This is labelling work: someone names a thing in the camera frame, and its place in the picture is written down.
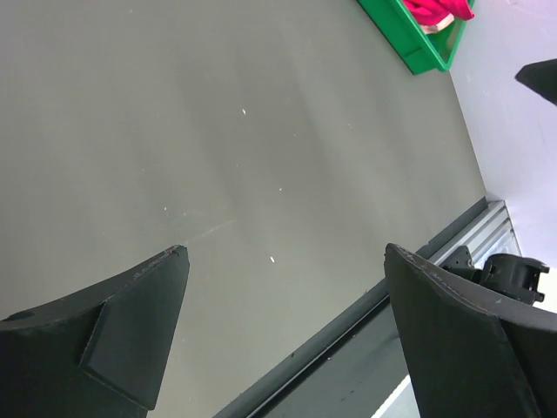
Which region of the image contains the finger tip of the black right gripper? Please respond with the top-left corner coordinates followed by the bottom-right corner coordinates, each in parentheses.
top-left (515, 58), bottom-right (557, 105)

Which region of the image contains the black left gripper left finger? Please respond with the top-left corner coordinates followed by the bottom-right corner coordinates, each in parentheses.
top-left (1, 246), bottom-right (189, 417)

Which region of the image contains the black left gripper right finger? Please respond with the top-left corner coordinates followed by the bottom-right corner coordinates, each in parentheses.
top-left (384, 244), bottom-right (556, 417)

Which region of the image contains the red t-shirt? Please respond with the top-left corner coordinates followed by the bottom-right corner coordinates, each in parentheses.
top-left (403, 0), bottom-right (475, 35)

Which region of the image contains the green plastic bin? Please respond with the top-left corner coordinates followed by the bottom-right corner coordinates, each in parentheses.
top-left (359, 1), bottom-right (466, 75)

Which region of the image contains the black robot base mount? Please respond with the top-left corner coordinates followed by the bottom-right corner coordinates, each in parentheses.
top-left (441, 246), bottom-right (550, 306)

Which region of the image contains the aluminium frame rail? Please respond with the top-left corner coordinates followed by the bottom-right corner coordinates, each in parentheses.
top-left (429, 200), bottom-right (521, 268)

